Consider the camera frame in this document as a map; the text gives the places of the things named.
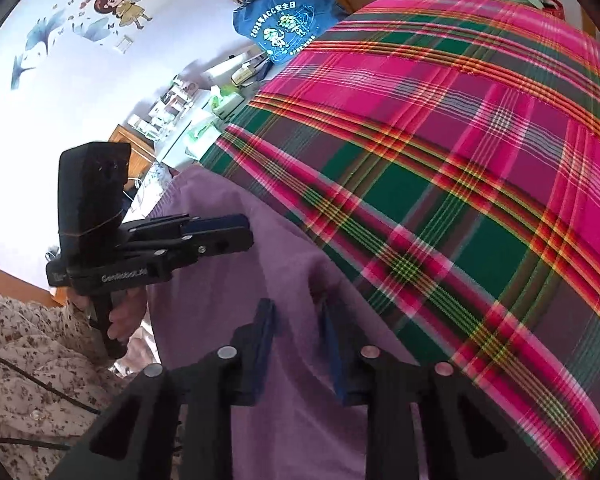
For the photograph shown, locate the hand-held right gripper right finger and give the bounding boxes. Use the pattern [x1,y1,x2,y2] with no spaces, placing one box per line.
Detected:
[320,299,572,480]

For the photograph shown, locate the purple fleece pants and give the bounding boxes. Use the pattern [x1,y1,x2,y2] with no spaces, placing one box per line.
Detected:
[145,166,431,480]

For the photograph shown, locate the black cable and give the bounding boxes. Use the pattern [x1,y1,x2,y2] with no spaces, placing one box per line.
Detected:
[0,344,102,415]

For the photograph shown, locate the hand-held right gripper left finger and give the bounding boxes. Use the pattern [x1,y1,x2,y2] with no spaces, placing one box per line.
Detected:
[47,297,277,480]

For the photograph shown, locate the green tissue pack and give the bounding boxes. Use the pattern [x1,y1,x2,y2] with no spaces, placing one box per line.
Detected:
[181,114,222,155]
[209,87,247,120]

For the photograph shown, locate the blue printed tote bag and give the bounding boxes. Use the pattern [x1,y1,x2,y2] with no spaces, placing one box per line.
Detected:
[232,0,352,66]

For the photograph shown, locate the person's left hand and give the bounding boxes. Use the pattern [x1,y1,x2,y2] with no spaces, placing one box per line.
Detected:
[106,286,149,345]

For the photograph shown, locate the person's left forearm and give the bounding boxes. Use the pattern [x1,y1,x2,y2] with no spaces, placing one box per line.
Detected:
[0,290,156,480]

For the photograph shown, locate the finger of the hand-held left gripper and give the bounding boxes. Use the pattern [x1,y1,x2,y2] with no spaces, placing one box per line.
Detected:
[181,213,252,236]
[181,229,256,261]

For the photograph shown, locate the pink green plaid blanket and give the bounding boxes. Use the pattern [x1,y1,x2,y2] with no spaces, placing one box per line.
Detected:
[200,0,600,480]

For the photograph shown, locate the cartoon wall sticker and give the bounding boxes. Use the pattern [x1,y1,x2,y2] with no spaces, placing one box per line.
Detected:
[10,0,192,92]

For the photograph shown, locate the desk with printed cover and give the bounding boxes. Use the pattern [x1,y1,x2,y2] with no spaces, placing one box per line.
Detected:
[157,50,282,171]

